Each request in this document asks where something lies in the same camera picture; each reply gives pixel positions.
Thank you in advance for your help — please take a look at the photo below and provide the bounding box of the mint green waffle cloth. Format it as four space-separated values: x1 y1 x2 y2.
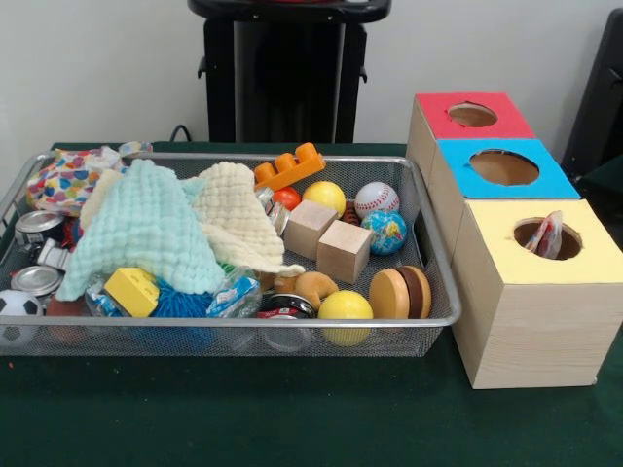
55 158 226 302

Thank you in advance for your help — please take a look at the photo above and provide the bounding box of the colourful ruffled fabric toy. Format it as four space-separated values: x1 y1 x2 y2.
524 209 565 257

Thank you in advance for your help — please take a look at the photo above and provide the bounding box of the wooden box with three holes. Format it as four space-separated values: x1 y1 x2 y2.
402 90 623 390

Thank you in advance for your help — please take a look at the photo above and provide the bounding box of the wooden cube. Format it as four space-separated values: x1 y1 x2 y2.
316 219 374 286
283 198 340 262

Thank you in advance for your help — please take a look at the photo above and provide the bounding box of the yellow ball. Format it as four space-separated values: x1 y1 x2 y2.
302 180 347 218
317 290 375 347

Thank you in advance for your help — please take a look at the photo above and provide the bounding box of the orange toy block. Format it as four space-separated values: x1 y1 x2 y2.
253 141 326 192

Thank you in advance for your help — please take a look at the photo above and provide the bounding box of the globe print ball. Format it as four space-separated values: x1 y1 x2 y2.
360 209 408 257

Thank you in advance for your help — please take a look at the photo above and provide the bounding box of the white baseball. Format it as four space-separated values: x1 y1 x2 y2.
353 181 400 220

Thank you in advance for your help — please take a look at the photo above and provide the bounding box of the cream waffle cloth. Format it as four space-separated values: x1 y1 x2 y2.
80 161 306 274

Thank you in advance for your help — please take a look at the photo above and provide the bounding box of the wooden toy burger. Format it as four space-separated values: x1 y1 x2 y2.
368 266 433 321

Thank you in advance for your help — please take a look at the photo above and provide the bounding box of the dark green tablecloth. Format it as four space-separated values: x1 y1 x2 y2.
576 158 623 196
0 141 623 467

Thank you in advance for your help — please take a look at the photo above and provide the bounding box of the black office chair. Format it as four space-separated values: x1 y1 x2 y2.
562 7 623 181

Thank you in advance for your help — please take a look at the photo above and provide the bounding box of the silver wire mesh bin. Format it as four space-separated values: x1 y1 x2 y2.
0 150 462 359

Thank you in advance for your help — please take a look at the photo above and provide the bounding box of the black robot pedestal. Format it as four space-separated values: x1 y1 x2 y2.
187 0 393 145

